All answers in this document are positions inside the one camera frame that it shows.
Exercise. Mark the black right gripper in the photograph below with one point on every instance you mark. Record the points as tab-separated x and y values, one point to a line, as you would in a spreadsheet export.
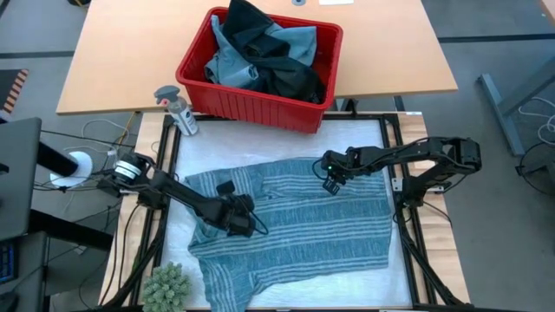
351	162

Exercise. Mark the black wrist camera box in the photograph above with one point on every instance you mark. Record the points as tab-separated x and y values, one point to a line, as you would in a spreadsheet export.
331	170
225	187

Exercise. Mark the light wooden desk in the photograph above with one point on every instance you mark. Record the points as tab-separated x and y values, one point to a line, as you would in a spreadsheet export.
108	52

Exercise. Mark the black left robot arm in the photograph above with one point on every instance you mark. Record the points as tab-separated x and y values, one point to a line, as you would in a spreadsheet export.
173	190

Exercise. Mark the dark grey monitor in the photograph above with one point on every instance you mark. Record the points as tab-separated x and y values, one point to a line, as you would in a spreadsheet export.
17	173

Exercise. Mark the grey desk grommet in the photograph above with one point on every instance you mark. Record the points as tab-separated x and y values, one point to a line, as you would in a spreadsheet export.
298	1

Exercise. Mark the blue white striped shirt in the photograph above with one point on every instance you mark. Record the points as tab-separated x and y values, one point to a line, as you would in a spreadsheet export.
303	225

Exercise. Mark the grey metal desk leg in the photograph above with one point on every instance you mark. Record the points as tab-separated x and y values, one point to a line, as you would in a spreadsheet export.
494	112

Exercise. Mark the backlit keyboard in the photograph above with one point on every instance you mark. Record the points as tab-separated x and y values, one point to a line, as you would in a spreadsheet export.
6	264

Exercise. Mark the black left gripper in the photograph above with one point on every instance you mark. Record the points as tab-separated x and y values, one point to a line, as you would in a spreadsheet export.
236	216

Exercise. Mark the light blue garment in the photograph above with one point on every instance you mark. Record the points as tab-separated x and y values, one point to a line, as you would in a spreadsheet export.
230	69

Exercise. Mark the black aluminium frame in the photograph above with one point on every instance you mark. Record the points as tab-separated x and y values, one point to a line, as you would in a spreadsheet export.
373	116

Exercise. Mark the grey power strip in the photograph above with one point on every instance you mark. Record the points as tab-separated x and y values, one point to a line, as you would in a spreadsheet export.
435	189

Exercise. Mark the black garment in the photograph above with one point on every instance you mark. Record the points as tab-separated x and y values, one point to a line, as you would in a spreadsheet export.
286	78

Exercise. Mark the green artificial plant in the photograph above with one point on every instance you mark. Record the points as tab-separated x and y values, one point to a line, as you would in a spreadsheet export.
167	288

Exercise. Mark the clear spray bottle grey trigger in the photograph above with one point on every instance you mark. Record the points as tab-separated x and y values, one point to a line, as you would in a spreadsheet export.
182	115

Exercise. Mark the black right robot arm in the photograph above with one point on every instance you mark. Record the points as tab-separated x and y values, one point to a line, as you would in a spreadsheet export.
412	151

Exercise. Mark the red plastic bin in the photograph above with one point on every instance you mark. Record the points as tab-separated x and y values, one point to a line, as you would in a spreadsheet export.
260	108

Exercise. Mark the white round base disc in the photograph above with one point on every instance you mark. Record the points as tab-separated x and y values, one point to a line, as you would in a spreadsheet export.
84	162

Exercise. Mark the hazard striped mat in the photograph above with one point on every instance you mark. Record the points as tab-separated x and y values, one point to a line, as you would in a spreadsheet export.
15	89

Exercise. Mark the small silver metal plate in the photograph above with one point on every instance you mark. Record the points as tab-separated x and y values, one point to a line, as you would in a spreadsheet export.
397	184

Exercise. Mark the white paper sheet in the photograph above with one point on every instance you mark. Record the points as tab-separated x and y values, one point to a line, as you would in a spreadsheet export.
336	1

